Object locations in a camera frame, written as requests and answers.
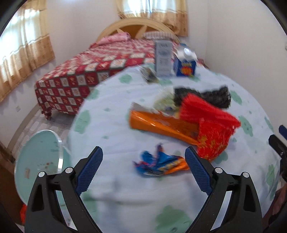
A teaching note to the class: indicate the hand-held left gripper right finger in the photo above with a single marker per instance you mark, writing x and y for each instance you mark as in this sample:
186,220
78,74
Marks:
198,172

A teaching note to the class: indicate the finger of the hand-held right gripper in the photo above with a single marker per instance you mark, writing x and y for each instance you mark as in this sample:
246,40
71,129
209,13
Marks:
283,131
278,145

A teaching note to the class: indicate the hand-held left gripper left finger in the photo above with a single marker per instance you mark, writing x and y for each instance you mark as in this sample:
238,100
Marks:
88,172

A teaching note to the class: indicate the red plastic bag gold print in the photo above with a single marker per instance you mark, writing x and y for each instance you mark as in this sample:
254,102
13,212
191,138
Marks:
210,143

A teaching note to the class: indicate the blue orange snack wrapper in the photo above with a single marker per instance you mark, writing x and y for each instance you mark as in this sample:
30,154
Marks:
161,163

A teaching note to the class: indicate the light blue waste bin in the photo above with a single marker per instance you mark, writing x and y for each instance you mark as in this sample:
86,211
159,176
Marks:
38,156

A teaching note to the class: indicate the long orange snack bag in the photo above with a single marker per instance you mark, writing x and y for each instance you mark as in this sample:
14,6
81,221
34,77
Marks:
161,124

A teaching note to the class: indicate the red mesh bag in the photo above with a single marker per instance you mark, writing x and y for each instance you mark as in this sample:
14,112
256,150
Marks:
197,107

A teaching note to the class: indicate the pale green packet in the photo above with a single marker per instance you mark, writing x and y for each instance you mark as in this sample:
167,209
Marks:
163,103

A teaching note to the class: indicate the round table with cloth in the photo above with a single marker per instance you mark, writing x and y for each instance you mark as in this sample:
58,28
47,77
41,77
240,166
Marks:
125,100

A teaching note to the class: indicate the brown wooden cabinet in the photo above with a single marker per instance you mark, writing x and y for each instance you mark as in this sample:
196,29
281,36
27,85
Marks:
6,179

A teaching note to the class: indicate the blue white gable carton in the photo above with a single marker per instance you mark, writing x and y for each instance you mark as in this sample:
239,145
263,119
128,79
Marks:
185,69

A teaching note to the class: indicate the red checked bedspread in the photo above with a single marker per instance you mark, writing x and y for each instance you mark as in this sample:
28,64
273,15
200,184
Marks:
89,65

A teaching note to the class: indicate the small dark packet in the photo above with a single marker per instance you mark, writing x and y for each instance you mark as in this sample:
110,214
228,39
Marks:
149,75

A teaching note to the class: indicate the tall white grey carton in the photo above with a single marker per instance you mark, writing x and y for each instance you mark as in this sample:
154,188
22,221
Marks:
163,58

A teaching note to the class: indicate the pink pillow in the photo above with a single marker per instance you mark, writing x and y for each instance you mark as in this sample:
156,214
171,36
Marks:
114,37

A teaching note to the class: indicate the wide beige window curtain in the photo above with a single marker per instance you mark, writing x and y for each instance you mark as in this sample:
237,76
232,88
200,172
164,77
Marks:
27,44

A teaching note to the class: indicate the striped pillow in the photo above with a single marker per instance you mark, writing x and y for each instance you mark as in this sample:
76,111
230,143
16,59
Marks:
157,35

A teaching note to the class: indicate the wooden bed cream headboard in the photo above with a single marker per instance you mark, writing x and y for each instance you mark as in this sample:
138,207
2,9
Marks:
134,28

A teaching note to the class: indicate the narrow beige window curtain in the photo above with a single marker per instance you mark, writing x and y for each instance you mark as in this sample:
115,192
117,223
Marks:
170,13

